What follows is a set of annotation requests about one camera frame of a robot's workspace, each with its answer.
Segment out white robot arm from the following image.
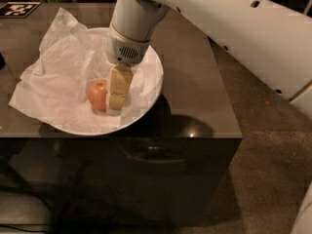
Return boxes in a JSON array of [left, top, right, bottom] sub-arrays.
[[110, 0, 312, 234]]

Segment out white gripper with vent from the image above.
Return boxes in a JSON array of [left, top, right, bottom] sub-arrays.
[[106, 25, 149, 116]]

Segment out white round bowl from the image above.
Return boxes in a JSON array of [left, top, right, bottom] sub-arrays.
[[38, 28, 163, 136]]

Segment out dark glass top table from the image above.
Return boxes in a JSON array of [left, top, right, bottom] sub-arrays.
[[1, 5, 242, 226]]

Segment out black white fiducial marker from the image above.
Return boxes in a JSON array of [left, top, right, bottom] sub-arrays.
[[0, 2, 40, 19]]

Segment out white paper sheet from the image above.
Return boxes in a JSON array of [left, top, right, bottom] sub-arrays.
[[9, 8, 163, 136]]

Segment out red orange apple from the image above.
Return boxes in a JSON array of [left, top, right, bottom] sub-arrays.
[[88, 80, 107, 111]]

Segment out small dark object at left edge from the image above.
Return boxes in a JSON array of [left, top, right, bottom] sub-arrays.
[[0, 53, 6, 70]]

